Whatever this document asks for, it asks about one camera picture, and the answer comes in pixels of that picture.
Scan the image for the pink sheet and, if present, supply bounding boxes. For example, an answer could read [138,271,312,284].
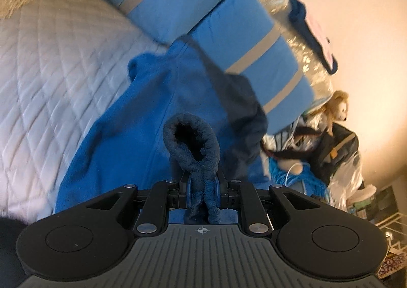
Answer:
[303,15,334,66]

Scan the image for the blue cable coil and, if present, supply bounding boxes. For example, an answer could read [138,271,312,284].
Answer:
[269,157,328,203]

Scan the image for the brown teddy bear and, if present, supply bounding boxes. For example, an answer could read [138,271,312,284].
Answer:
[313,90,350,137]

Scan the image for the folded navy cloth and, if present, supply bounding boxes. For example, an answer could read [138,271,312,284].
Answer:
[275,0,339,75]

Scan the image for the white striped cloth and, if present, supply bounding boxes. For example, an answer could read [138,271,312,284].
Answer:
[264,116,306,152]

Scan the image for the white quilted bedspread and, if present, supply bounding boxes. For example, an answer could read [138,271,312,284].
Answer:
[0,0,179,222]

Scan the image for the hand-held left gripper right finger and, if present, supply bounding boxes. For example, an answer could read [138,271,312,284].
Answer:
[214,170,322,238]

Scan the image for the blue fleece jacket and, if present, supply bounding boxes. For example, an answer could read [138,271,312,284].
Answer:
[55,35,271,225]

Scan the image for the black backpack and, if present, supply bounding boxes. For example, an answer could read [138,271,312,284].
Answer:
[305,124,360,183]

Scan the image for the beige plush toy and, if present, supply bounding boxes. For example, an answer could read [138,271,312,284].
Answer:
[277,156,306,174]

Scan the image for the white wire rack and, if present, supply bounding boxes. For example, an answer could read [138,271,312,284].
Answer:
[377,208,407,250]

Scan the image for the thin white cable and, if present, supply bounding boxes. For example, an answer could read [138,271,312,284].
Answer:
[284,162,307,187]

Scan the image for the white plastic bag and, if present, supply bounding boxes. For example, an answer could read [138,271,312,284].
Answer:
[327,148,366,209]

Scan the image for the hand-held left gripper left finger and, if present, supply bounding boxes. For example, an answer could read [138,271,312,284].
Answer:
[86,170,193,238]

